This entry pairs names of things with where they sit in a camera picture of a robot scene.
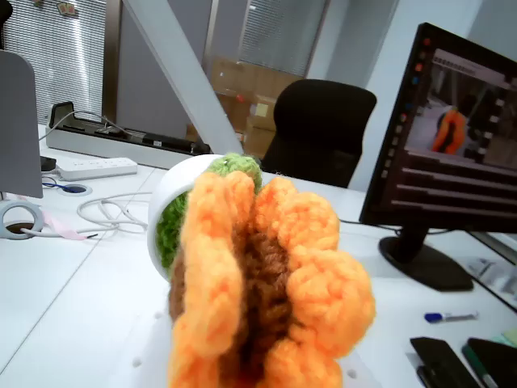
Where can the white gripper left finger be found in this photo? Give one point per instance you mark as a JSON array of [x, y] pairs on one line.
[[149, 355]]

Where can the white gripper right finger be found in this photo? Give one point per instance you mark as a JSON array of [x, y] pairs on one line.
[[359, 376]]

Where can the crochet sunflower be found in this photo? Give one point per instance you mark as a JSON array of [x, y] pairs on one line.
[[250, 262]]

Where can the black phone case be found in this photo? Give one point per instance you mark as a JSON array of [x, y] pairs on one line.
[[444, 363]]

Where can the blue capped marker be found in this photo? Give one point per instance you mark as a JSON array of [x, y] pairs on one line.
[[448, 317]]

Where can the dark green notebook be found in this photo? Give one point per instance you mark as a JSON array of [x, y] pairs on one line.
[[497, 363]]

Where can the pink ribbon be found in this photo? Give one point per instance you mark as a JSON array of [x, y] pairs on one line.
[[64, 230]]

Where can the printed paper leaflet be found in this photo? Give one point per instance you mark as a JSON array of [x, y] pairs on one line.
[[490, 275]]

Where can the round desk grommet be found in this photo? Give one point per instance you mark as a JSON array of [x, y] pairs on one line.
[[74, 190]]

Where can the long white power strip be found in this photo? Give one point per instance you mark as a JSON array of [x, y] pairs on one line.
[[97, 169]]

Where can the black computer monitor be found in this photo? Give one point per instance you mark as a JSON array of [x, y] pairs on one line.
[[444, 182]]

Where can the small black adapter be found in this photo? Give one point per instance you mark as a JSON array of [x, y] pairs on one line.
[[48, 163]]

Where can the black mesh office chair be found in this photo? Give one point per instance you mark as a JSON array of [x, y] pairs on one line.
[[319, 129]]

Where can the computer monitor back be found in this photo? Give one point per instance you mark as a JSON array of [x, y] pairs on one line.
[[18, 129]]

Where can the white slanted panel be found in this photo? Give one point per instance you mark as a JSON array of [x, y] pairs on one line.
[[182, 72]]

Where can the brown cardboard box stack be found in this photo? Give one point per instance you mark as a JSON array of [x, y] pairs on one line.
[[242, 81]]

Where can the white window blind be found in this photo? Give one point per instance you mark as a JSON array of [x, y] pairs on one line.
[[282, 32], [60, 60]]

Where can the red window sticker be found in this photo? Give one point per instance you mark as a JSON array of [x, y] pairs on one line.
[[66, 8]]

